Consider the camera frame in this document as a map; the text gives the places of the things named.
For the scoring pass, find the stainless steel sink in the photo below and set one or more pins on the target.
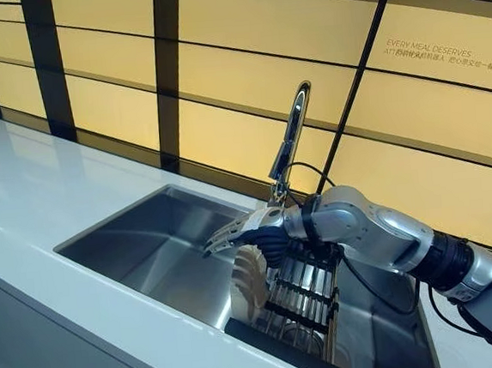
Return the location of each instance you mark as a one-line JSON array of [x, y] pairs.
[[156, 243]]

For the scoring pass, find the chrome kitchen faucet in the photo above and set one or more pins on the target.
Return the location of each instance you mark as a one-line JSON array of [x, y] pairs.
[[293, 132]]

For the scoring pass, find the cream round plate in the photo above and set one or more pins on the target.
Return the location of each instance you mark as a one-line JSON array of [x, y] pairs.
[[248, 283]]

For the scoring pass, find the black sink drying rack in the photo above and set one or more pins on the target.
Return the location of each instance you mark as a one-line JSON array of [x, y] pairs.
[[303, 291]]

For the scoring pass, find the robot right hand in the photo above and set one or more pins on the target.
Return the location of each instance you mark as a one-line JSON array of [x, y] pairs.
[[267, 229]]

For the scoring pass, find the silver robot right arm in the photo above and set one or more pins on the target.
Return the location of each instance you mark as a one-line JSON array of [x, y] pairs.
[[361, 221]]

